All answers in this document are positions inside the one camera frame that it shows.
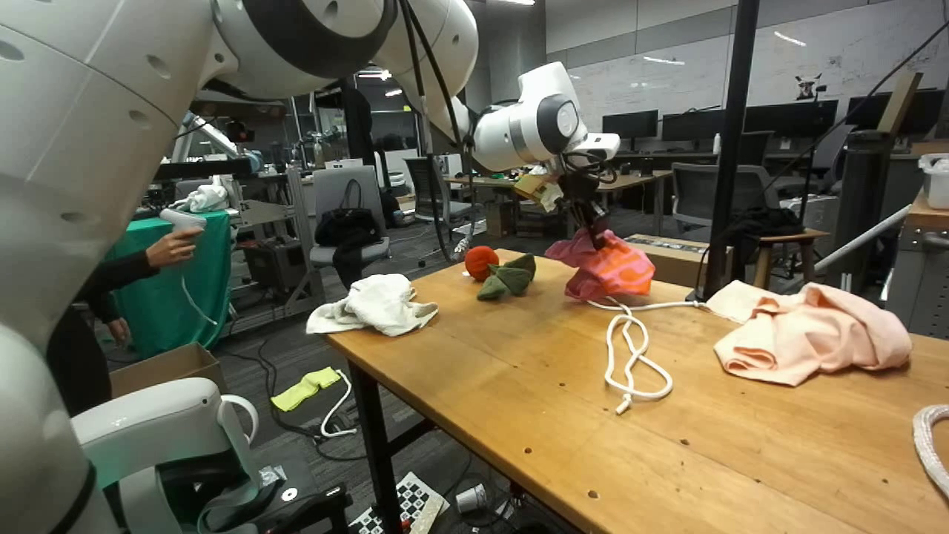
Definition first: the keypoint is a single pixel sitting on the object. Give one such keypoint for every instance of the black gripper orange mount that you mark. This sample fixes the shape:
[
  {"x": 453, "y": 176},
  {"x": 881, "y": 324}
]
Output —
[{"x": 567, "y": 194}]

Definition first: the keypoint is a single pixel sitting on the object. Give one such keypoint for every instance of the pink orange shirt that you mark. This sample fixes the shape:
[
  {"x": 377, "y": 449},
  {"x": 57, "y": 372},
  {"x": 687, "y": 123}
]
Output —
[{"x": 604, "y": 267}]

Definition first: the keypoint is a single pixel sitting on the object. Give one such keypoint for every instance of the white terry towel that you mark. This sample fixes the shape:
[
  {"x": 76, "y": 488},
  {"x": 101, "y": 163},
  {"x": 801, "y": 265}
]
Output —
[{"x": 385, "y": 301}]

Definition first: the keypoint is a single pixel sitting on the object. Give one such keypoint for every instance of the light pink cloth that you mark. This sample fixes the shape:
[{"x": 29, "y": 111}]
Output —
[{"x": 819, "y": 329}]

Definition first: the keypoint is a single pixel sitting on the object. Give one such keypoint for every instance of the white foreground robot arm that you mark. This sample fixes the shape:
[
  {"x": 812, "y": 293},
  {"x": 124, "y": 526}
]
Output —
[{"x": 101, "y": 470}]

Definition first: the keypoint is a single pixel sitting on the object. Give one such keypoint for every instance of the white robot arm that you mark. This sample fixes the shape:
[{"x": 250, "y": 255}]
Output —
[{"x": 97, "y": 90}]

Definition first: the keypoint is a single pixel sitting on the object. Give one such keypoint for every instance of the person's hand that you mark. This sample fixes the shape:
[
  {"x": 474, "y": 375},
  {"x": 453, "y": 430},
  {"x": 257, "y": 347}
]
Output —
[{"x": 173, "y": 247}]

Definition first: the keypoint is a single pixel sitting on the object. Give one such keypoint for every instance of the cardboard box behind table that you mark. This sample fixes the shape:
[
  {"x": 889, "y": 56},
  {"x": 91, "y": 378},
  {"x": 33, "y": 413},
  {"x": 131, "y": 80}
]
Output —
[{"x": 678, "y": 261}]

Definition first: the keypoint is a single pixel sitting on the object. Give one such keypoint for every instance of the red plush radish toy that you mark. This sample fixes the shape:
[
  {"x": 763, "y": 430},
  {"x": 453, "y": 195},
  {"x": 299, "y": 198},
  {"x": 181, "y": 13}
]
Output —
[{"x": 482, "y": 261}]

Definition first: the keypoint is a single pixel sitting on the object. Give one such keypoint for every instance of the black vertical pole stand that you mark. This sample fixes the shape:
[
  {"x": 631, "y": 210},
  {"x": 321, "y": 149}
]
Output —
[{"x": 732, "y": 139}]

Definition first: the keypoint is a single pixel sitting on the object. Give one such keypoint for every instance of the wooden stool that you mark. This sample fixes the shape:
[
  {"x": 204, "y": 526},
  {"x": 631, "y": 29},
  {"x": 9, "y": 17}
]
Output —
[{"x": 789, "y": 249}]

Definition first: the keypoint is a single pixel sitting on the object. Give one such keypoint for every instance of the yellow-green cloth on floor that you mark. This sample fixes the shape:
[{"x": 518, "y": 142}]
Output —
[{"x": 307, "y": 385}]

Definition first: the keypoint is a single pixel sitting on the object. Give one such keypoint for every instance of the checkerboard calibration card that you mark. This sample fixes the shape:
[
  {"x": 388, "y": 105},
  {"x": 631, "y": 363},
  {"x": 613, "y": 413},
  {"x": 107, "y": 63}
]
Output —
[{"x": 420, "y": 507}]

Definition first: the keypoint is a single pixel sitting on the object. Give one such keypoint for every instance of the white handheld controller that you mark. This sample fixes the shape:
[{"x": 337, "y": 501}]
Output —
[{"x": 186, "y": 221}]

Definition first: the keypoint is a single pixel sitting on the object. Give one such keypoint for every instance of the green draped cloth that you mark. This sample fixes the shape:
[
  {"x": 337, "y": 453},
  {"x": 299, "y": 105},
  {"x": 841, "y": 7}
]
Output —
[{"x": 181, "y": 302}]

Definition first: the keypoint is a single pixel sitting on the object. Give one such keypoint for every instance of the cardboard box on floor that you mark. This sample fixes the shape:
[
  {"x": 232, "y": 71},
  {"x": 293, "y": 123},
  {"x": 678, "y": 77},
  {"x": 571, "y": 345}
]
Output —
[{"x": 181, "y": 366}]

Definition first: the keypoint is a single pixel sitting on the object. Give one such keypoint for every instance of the person in black sleeve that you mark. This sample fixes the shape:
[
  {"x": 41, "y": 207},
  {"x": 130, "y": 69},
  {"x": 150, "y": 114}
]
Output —
[{"x": 76, "y": 356}]

